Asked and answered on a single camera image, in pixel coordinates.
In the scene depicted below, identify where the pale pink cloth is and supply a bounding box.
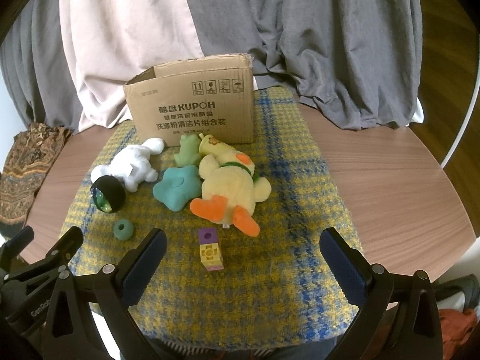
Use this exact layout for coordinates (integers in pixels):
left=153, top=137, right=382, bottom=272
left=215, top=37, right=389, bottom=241
left=58, top=0, right=211, bottom=134

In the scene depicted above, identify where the yellow plush duck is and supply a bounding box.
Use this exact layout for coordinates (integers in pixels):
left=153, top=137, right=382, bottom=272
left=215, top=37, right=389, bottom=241
left=189, top=148, right=272, bottom=238

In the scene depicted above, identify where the brown patterned cloth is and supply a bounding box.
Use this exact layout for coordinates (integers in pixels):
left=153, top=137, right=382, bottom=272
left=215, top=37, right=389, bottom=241
left=0, top=122, right=74, bottom=233

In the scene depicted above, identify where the green frog toy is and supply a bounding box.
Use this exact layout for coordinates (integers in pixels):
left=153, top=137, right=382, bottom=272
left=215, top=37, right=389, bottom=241
left=174, top=134, right=201, bottom=168

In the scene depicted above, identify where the white plush toy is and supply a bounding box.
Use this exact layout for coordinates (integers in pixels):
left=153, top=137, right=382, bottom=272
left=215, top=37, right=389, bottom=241
left=91, top=137, right=166, bottom=193

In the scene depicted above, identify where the yellow toy cup flower print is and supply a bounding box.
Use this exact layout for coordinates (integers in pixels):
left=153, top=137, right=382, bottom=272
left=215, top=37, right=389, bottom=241
left=197, top=132, right=235, bottom=158

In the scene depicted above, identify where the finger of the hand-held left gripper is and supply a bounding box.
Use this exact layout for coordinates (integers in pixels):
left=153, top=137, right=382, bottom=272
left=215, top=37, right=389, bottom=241
left=0, top=226, right=35, bottom=261
left=37, top=226, right=84, bottom=271

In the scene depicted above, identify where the yellow blue plaid mat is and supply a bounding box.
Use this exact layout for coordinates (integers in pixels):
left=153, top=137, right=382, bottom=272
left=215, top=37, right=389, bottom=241
left=60, top=86, right=362, bottom=349

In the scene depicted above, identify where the white curved pole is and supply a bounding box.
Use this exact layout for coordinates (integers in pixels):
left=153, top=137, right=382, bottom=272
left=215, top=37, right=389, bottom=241
left=439, top=79, right=480, bottom=169

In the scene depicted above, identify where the grey curtain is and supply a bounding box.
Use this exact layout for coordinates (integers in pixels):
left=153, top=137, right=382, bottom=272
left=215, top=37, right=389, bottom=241
left=0, top=0, right=430, bottom=132

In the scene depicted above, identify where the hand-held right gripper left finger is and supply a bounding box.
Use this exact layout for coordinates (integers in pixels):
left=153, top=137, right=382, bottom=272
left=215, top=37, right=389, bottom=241
left=43, top=228, right=167, bottom=360

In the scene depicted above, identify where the green ring toy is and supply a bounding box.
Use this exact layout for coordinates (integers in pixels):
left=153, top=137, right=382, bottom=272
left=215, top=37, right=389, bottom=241
left=113, top=219, right=134, bottom=241

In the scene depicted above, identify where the black ball toy green glitter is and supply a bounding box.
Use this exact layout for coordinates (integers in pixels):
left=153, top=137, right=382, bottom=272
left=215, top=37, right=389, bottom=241
left=91, top=174, right=127, bottom=214

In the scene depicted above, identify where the purple yellow toy block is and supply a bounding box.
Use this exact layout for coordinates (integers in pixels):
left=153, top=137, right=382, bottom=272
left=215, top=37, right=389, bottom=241
left=197, top=228, right=226, bottom=272

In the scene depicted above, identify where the orange cloth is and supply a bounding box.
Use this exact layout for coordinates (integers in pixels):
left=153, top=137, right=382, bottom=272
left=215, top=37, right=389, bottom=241
left=438, top=307, right=480, bottom=360

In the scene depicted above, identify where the teal star toy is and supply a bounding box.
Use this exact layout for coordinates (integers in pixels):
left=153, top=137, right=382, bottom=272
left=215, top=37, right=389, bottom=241
left=152, top=165, right=203, bottom=212

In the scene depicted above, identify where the printed cardboard box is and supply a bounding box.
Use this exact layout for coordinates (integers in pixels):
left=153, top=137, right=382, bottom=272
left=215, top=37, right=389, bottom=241
left=123, top=53, right=256, bottom=148

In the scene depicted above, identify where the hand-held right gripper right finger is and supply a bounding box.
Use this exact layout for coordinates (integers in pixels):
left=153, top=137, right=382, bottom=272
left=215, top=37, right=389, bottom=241
left=319, top=227, right=447, bottom=360

